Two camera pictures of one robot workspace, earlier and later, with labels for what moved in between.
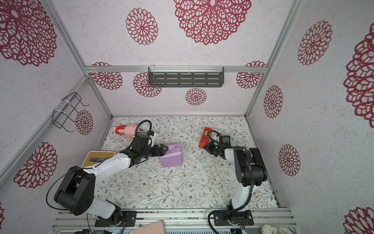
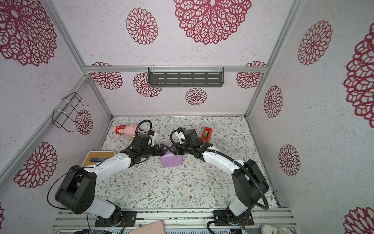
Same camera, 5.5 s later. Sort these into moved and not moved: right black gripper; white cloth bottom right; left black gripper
Moved: right black gripper
Not moved: white cloth bottom right; left black gripper
